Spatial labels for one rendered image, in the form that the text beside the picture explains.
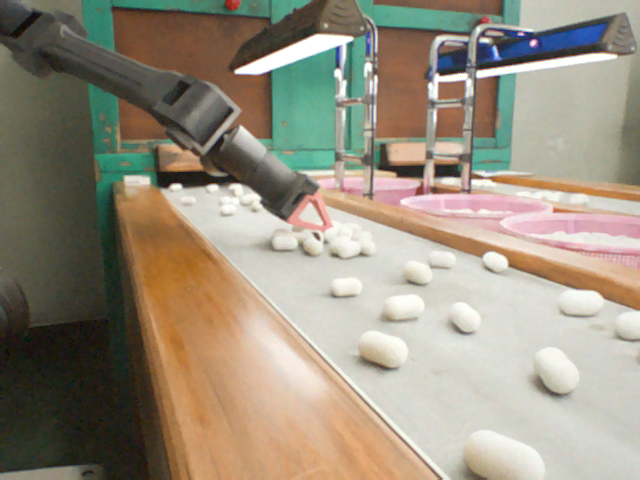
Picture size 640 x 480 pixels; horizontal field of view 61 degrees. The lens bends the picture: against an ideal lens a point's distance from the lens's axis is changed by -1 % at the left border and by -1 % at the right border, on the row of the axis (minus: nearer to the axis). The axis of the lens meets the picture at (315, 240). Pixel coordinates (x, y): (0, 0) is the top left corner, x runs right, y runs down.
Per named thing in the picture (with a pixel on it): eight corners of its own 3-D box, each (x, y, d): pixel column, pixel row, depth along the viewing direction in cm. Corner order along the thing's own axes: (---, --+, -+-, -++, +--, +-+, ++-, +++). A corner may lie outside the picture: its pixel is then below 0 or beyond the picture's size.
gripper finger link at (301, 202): (331, 208, 86) (288, 170, 82) (351, 215, 80) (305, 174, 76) (305, 242, 86) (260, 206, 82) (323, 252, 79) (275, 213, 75)
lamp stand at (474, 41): (464, 234, 121) (476, 19, 112) (416, 220, 139) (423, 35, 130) (532, 228, 127) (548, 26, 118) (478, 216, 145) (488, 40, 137)
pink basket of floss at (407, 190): (399, 231, 124) (400, 189, 123) (296, 222, 136) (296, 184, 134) (430, 215, 148) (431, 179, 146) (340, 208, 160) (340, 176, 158)
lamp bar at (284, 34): (319, 31, 80) (319, -22, 78) (228, 72, 136) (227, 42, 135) (368, 35, 82) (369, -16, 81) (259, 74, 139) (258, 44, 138)
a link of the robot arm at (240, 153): (213, 150, 70) (239, 116, 71) (198, 154, 76) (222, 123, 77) (254, 184, 72) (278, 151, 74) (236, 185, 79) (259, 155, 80)
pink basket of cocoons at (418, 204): (499, 280, 83) (504, 219, 81) (369, 252, 103) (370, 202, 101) (574, 254, 101) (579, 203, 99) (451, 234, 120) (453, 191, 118)
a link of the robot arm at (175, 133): (166, 128, 68) (210, 79, 70) (149, 137, 78) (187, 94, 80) (237, 192, 73) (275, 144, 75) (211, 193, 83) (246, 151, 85)
